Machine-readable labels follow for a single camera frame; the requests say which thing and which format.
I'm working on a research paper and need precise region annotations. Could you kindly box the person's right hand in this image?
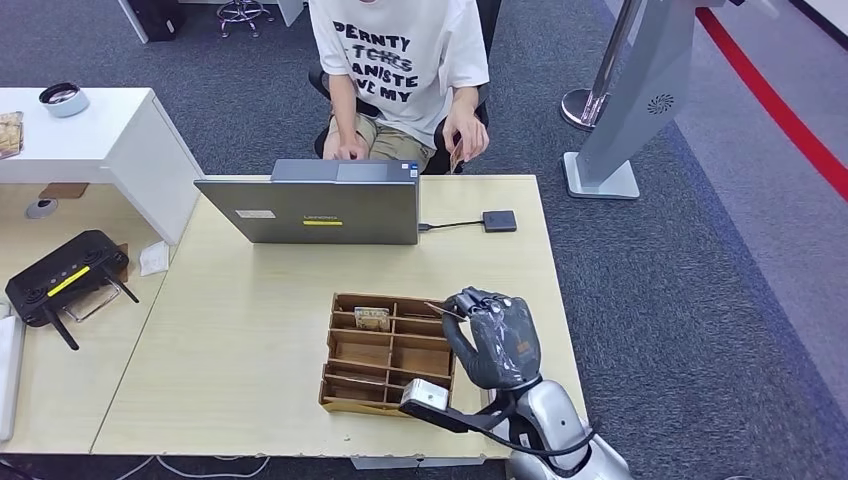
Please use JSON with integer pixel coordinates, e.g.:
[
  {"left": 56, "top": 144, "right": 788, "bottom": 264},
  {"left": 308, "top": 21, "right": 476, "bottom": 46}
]
[{"left": 332, "top": 131, "right": 371, "bottom": 162}]

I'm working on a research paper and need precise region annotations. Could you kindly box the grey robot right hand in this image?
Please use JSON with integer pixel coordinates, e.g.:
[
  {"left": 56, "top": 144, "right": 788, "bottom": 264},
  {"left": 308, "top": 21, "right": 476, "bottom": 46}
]
[{"left": 441, "top": 286, "right": 544, "bottom": 391}]

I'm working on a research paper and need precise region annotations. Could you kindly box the person's left hand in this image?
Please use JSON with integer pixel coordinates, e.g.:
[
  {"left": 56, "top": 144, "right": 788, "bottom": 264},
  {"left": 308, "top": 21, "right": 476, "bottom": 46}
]
[{"left": 441, "top": 105, "right": 491, "bottom": 166}]

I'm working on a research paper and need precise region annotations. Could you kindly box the person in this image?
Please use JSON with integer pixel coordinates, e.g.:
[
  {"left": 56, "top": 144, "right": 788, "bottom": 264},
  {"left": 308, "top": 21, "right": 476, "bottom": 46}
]
[{"left": 308, "top": 0, "right": 493, "bottom": 175}]

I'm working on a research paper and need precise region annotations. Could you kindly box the wooden card organizer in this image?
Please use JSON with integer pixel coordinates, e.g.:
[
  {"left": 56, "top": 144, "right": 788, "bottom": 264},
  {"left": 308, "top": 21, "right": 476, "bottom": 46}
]
[{"left": 318, "top": 292, "right": 459, "bottom": 419}]

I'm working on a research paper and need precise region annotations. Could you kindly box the grey laptop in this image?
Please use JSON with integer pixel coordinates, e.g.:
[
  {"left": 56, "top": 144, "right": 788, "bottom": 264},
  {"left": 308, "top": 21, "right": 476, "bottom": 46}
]
[{"left": 193, "top": 158, "right": 423, "bottom": 246}]

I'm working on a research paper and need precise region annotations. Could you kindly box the black USB hub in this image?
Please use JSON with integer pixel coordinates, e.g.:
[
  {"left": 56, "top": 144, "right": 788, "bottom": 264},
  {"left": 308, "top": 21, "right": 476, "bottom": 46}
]
[{"left": 482, "top": 210, "right": 518, "bottom": 234}]

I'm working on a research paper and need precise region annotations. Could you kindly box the black office chair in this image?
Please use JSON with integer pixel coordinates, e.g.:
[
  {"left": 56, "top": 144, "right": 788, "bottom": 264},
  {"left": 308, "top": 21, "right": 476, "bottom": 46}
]
[{"left": 307, "top": 0, "right": 503, "bottom": 177}]

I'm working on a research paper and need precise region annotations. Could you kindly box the chrome stool base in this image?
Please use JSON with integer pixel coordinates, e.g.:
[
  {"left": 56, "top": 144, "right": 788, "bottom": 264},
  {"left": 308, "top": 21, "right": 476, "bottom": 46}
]
[{"left": 218, "top": 0, "right": 280, "bottom": 40}]

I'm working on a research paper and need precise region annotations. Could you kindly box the grey kiosk stand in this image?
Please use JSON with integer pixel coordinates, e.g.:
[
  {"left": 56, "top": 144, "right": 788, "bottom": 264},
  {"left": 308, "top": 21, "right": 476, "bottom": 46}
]
[{"left": 564, "top": 0, "right": 730, "bottom": 201}]

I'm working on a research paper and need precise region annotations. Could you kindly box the white paper note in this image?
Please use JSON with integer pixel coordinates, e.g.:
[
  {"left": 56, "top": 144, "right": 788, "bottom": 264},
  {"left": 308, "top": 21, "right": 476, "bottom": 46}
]
[{"left": 139, "top": 240, "right": 172, "bottom": 277}]

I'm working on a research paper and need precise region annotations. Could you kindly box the black cabinet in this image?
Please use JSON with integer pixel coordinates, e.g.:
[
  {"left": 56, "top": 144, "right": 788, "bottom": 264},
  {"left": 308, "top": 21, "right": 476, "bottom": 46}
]
[{"left": 129, "top": 0, "right": 189, "bottom": 44}]

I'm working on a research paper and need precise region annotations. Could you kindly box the brown cardboard piece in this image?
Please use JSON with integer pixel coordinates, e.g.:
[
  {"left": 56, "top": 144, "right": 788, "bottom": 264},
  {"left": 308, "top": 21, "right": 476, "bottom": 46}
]
[{"left": 39, "top": 182, "right": 91, "bottom": 200}]

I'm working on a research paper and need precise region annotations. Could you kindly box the white round bowl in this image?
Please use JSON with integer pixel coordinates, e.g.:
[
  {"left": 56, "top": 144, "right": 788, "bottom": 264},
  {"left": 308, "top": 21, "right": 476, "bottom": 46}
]
[{"left": 38, "top": 82, "right": 91, "bottom": 119}]

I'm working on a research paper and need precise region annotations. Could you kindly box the black router with antennas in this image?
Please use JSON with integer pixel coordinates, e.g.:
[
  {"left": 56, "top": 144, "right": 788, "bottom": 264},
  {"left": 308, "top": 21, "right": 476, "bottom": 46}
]
[{"left": 5, "top": 229, "right": 141, "bottom": 352}]

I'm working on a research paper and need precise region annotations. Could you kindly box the clear snack packet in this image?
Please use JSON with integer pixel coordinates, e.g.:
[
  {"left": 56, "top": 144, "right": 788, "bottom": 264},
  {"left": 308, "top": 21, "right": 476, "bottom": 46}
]
[{"left": 0, "top": 111, "right": 26, "bottom": 160}]

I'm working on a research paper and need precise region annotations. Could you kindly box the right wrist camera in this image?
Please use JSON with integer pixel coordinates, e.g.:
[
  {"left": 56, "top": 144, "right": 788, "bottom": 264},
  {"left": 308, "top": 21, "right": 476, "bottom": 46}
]
[{"left": 398, "top": 378, "right": 519, "bottom": 436}]

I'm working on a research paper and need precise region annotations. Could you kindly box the chrome stanchion post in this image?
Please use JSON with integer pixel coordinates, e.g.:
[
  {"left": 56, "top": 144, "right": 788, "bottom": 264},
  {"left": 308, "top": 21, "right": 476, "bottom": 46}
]
[{"left": 561, "top": 0, "right": 648, "bottom": 132}]

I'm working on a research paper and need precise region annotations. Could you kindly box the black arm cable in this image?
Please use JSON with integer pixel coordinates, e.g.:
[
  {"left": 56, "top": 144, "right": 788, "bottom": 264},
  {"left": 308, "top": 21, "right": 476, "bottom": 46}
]
[{"left": 475, "top": 422, "right": 599, "bottom": 460}]

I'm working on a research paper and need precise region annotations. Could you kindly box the metal wire stand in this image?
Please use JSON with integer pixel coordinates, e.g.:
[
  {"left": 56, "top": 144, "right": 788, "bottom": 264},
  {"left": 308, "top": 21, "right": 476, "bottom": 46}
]
[{"left": 62, "top": 281, "right": 125, "bottom": 324}]

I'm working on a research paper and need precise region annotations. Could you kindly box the white cable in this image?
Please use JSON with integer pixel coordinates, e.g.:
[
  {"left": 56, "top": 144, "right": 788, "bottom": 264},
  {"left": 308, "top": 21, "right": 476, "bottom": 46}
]
[{"left": 111, "top": 453, "right": 273, "bottom": 480}]

